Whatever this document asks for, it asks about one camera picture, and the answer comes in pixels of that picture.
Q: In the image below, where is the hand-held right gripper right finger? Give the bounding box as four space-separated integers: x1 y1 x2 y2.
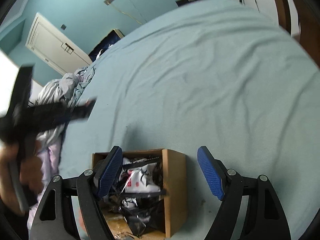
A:
197 146 292 240

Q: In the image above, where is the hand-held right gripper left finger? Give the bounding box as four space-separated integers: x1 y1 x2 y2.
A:
29 145 123 240

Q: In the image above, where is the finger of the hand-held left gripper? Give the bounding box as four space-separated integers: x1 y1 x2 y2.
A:
9 66 34 117
32 97 97 132

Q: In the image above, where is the pile of snack packets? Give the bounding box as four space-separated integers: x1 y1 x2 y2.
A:
100 155 168 235

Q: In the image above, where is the brown cardboard box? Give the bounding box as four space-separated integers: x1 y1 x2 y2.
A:
91 149 188 238

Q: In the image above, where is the person's left hand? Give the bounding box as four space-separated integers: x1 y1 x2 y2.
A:
0 142 44 215

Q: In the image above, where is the crumpled grey duvet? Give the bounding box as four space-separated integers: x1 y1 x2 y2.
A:
27 66 97 150

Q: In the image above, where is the pink quilt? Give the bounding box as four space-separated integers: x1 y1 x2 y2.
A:
26 127 67 230

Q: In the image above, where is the white door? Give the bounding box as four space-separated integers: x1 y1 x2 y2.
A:
25 12 93 76

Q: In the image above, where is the dark framed painting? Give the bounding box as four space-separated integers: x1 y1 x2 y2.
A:
88 29 125 62

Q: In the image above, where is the bed with teal sheet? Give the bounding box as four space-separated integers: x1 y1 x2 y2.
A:
60 0 320 240

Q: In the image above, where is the yellow cable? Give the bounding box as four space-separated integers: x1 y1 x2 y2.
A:
114 4 145 24

